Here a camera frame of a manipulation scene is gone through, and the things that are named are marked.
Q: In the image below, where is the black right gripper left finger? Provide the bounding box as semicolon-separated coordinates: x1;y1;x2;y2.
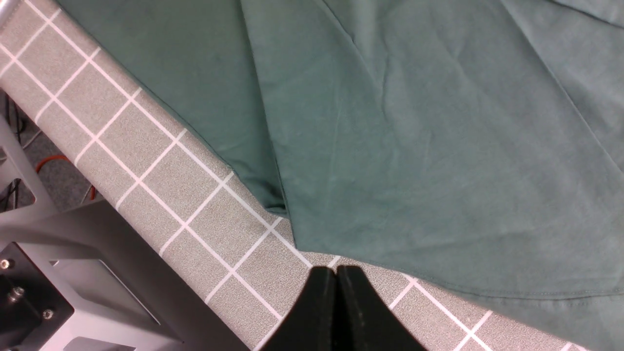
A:
262;267;336;351

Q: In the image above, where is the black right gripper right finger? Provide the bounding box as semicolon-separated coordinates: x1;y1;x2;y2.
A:
334;265;426;351

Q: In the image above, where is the green long sleeve shirt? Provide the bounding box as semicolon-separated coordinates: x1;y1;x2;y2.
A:
59;0;624;351

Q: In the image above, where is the grey checkered tablecloth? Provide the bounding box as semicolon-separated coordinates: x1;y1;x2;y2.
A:
0;0;593;351

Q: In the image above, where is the grey metal frame stand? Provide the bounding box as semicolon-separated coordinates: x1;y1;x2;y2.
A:
1;121;248;351

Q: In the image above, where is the orange cable on floor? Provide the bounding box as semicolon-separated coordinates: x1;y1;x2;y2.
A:
35;155;97;200

